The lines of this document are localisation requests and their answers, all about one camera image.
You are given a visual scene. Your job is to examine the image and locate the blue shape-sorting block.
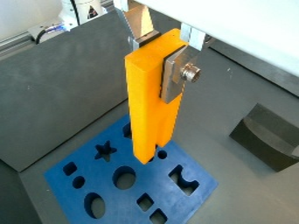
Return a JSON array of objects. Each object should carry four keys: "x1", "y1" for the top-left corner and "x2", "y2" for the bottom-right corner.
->
[{"x1": 43, "y1": 117, "x2": 217, "y2": 224}]

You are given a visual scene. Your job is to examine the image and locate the black curved holder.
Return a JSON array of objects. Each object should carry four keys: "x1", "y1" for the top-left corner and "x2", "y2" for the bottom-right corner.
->
[{"x1": 229, "y1": 104, "x2": 299, "y2": 172}]

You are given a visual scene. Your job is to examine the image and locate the aluminium rail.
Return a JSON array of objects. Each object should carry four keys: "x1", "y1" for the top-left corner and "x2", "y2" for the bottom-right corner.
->
[{"x1": 0, "y1": 21, "x2": 62, "y2": 58}]

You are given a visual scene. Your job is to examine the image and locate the yellow double-square peg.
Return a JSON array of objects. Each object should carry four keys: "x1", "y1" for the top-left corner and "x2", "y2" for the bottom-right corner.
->
[{"x1": 125, "y1": 29, "x2": 185, "y2": 164}]

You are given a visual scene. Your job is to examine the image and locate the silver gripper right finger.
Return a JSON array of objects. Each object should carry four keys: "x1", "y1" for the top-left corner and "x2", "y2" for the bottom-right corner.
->
[{"x1": 160, "y1": 24, "x2": 214, "y2": 103}]

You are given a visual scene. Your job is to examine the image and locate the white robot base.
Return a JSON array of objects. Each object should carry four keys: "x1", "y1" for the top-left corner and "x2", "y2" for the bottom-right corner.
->
[{"x1": 58, "y1": 0, "x2": 106, "y2": 31}]

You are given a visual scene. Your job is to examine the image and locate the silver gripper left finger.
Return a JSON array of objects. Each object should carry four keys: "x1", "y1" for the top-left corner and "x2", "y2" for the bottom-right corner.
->
[{"x1": 113, "y1": 0, "x2": 161, "y2": 51}]

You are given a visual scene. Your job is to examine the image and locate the black cable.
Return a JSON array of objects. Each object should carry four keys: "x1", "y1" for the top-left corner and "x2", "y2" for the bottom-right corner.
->
[{"x1": 33, "y1": 0, "x2": 79, "y2": 46}]

